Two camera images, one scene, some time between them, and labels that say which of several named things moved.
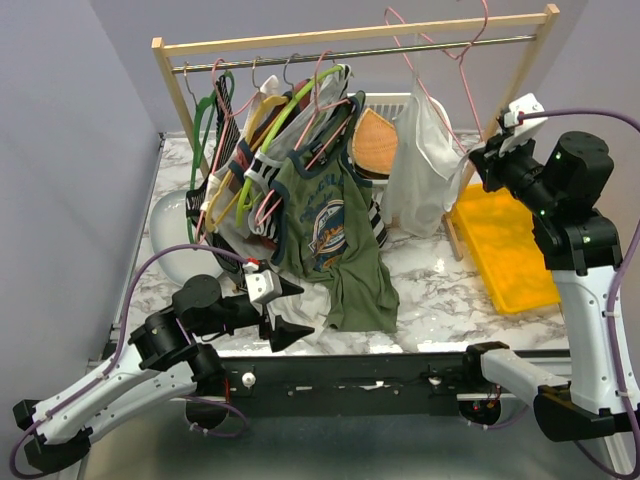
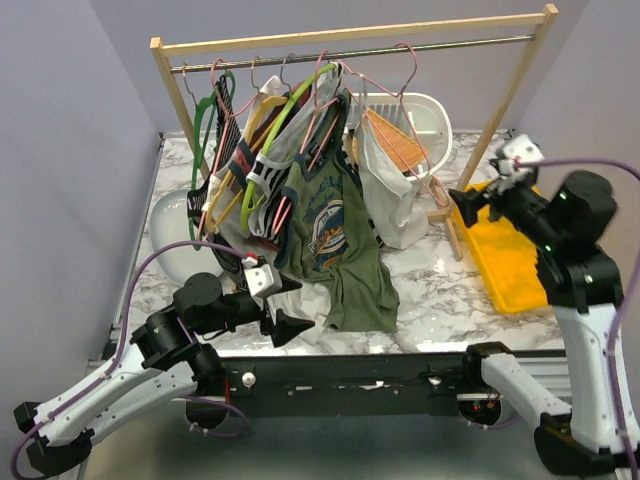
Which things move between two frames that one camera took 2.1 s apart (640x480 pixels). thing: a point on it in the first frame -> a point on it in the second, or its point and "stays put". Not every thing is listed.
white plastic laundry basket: (390, 103) -> (422, 116)
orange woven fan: (375, 143) stays put
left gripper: (285, 334) stays put
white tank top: (425, 169) -> (401, 210)
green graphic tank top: (326, 229) stays put
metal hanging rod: (349, 53) stays put
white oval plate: (169, 228) stays put
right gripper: (489, 161) -> (468, 200)
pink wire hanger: (453, 54) -> (443, 200)
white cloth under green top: (310, 308) stays put
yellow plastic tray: (499, 232) stays put
